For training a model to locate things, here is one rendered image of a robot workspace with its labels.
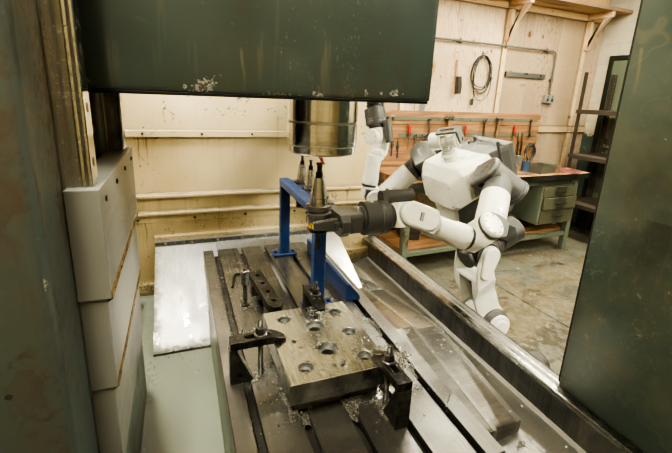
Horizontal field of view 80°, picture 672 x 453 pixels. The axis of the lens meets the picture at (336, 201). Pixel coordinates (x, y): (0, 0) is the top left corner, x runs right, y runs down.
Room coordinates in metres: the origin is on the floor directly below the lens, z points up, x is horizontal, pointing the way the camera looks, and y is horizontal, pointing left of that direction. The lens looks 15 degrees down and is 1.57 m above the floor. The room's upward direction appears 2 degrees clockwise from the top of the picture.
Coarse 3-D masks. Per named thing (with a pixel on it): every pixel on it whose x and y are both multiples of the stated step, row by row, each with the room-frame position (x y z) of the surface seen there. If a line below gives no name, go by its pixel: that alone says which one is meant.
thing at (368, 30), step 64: (128, 0) 0.69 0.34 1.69; (192, 0) 0.72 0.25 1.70; (256, 0) 0.76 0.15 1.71; (320, 0) 0.81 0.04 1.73; (384, 0) 0.85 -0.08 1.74; (128, 64) 0.69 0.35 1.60; (192, 64) 0.72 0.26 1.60; (256, 64) 0.76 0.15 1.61; (320, 64) 0.81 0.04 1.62; (384, 64) 0.86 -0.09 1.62
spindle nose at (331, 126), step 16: (288, 112) 0.92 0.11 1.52; (304, 112) 0.87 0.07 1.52; (320, 112) 0.86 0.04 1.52; (336, 112) 0.87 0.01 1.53; (352, 112) 0.90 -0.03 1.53; (288, 128) 0.91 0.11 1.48; (304, 128) 0.87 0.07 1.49; (320, 128) 0.86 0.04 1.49; (336, 128) 0.87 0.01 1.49; (352, 128) 0.90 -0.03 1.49; (288, 144) 0.92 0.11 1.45; (304, 144) 0.87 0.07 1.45; (320, 144) 0.86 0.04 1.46; (336, 144) 0.87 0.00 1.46; (352, 144) 0.90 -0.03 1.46
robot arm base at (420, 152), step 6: (420, 144) 1.72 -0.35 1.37; (426, 144) 1.70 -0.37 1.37; (414, 150) 1.72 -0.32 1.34; (420, 150) 1.70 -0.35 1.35; (426, 150) 1.68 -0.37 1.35; (432, 150) 1.66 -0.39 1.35; (414, 156) 1.70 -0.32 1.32; (420, 156) 1.68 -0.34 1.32; (426, 156) 1.66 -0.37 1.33; (414, 162) 1.67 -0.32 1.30; (420, 162) 1.66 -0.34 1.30; (420, 168) 1.67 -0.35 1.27
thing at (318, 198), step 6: (318, 180) 0.93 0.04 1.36; (324, 180) 0.94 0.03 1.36; (312, 186) 0.94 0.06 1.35; (318, 186) 0.93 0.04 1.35; (324, 186) 0.93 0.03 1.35; (312, 192) 0.93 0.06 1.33; (318, 192) 0.92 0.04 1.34; (324, 192) 0.93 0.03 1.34; (312, 198) 0.93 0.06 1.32; (318, 198) 0.92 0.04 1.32; (324, 198) 0.93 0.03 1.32; (312, 204) 0.92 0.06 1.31; (318, 204) 0.92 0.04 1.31; (324, 204) 0.93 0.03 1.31
